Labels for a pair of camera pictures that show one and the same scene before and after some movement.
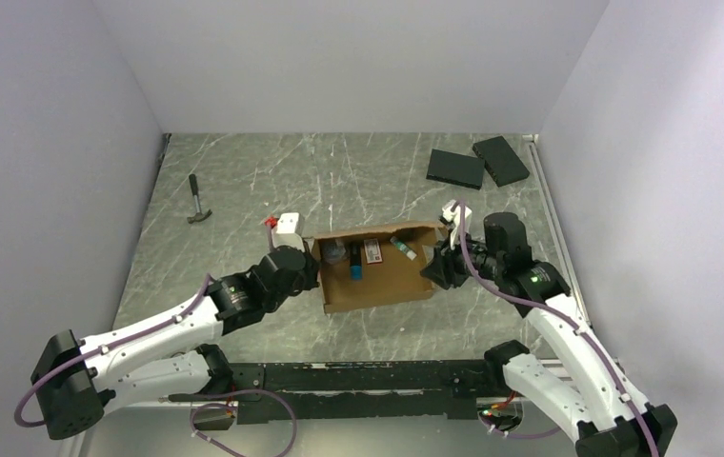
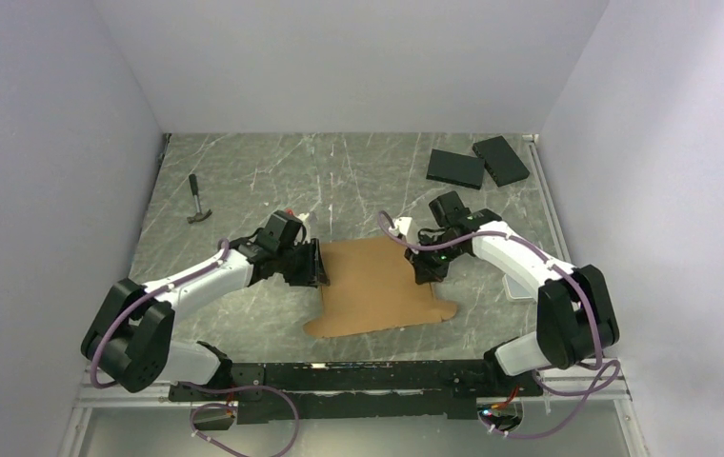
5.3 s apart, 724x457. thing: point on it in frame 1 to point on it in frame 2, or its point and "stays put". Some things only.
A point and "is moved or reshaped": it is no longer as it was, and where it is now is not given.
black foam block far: x=501 y=161 stays put
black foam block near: x=456 y=168 stays put
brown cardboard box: x=374 y=266 is moved or reshaped
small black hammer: x=199 y=215 stays put
